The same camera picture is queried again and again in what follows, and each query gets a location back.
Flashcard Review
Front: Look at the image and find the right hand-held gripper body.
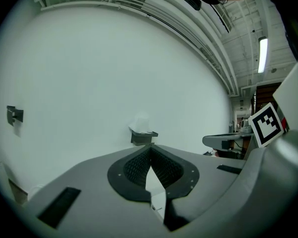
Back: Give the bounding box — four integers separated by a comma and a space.
173, 56, 298, 238

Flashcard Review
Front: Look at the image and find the grey rounded desk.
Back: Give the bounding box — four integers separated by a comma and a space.
202, 132, 252, 156

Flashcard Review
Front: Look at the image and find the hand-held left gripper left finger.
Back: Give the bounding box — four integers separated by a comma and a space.
27, 144, 165, 238

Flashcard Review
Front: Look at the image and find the ceiling air vent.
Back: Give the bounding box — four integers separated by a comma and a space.
213, 3, 233, 34

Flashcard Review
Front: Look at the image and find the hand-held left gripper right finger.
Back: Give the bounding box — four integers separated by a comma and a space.
152, 144, 247, 233

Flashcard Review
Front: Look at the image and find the long ceiling lamp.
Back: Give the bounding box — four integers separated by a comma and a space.
257, 36, 269, 74

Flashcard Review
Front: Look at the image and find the black wall paper holder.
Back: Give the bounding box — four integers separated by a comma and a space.
6, 105, 24, 127
131, 130, 159, 147

